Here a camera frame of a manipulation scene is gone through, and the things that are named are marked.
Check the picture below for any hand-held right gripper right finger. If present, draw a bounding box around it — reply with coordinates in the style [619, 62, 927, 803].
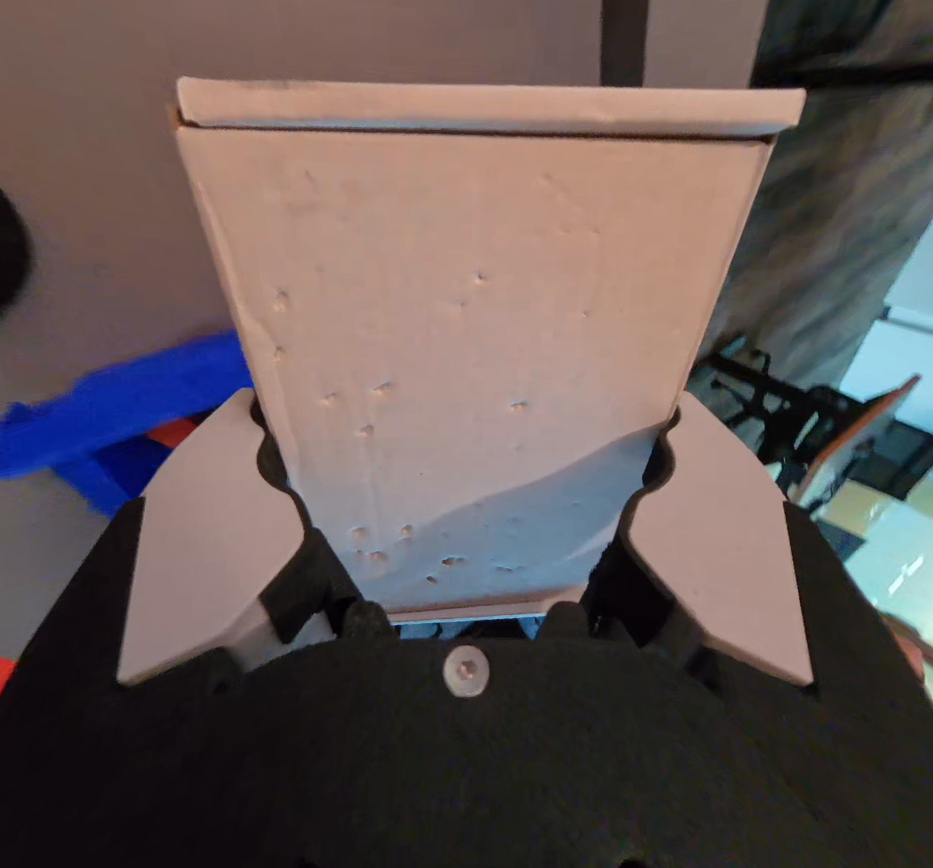
[624, 390, 815, 688]

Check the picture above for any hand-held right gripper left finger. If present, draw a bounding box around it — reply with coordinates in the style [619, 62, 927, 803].
[115, 387, 307, 688]

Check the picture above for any blue plastic bin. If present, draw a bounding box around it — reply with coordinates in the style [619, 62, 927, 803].
[0, 330, 255, 519]

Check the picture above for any white cardboard box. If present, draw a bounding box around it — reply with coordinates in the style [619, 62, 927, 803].
[168, 77, 808, 625]

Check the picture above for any wooden-edged background table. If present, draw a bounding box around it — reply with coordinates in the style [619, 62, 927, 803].
[795, 374, 923, 508]

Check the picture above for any black chair frame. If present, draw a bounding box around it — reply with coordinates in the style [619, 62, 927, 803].
[689, 332, 879, 468]

